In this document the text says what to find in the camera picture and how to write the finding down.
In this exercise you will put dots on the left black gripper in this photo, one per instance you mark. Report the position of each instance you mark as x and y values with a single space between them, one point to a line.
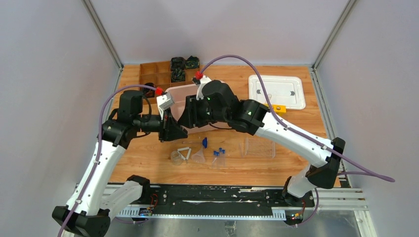
166 128

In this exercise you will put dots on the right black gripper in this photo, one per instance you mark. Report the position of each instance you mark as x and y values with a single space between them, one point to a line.
190 117

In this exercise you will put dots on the pink plastic bin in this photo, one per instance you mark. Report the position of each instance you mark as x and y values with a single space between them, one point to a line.
179 91

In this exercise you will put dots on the yellow test tube rack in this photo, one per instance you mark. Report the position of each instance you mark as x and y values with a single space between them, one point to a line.
279 109

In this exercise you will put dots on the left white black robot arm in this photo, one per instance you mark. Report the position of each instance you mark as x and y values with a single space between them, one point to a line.
88 213

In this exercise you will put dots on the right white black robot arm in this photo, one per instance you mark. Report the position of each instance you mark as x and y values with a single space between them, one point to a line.
255 118

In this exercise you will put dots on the white clay triangle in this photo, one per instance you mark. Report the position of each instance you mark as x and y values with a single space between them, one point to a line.
184 153

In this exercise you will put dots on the small glass beaker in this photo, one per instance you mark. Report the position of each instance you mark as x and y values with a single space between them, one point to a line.
176 158

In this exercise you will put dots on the blue capped glass rod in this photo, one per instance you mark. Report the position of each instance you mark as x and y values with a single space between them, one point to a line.
201 142

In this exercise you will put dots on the clear plastic funnel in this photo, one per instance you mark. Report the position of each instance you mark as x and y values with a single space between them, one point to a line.
199 157

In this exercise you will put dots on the clear well plate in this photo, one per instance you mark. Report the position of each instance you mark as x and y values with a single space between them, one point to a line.
259 147

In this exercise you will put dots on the brown compartment tray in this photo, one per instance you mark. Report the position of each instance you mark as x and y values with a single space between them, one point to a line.
159 74

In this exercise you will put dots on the white plastic lid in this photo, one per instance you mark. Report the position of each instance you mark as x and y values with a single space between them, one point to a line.
285 90

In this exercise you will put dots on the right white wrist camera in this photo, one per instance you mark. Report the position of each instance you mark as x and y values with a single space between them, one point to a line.
200 80

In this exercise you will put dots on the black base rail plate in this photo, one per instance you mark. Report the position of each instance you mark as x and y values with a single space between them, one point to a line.
218 202

